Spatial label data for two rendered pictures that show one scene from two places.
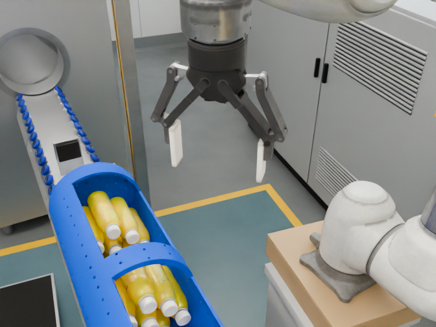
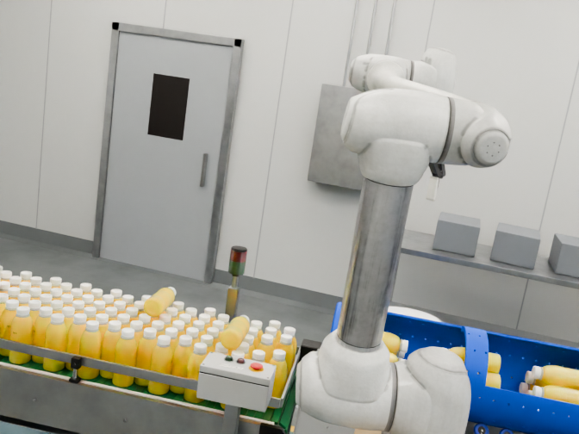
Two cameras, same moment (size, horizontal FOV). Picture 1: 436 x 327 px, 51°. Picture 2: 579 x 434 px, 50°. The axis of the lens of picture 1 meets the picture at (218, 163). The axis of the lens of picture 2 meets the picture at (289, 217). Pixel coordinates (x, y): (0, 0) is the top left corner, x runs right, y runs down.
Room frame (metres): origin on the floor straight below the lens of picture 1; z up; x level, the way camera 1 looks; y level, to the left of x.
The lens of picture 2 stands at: (1.32, -1.67, 1.88)
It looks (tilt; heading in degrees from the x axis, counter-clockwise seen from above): 12 degrees down; 125
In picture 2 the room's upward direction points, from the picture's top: 9 degrees clockwise
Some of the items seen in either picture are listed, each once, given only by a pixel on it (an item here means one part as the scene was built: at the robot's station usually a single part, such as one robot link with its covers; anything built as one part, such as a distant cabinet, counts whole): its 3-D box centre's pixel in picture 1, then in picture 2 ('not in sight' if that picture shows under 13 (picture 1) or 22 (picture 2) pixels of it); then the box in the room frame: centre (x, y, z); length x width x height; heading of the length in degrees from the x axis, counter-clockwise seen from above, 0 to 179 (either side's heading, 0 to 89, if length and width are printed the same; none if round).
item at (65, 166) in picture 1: (69, 156); not in sight; (1.54, 0.60, 1.00); 0.10 x 0.04 x 0.15; 118
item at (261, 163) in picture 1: (261, 157); not in sight; (0.56, -0.06, 1.65); 0.03 x 0.01 x 0.07; 162
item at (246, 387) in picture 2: not in sight; (236, 381); (0.31, -0.36, 1.05); 0.20 x 0.10 x 0.10; 28
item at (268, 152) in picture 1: (274, 145); not in sight; (0.55, -0.08, 1.68); 0.03 x 0.01 x 0.05; 72
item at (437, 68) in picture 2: not in sight; (432, 76); (0.56, 0.00, 1.97); 0.13 x 0.11 x 0.16; 35
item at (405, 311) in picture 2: not in sight; (410, 319); (0.37, 0.65, 1.03); 0.28 x 0.28 x 0.01
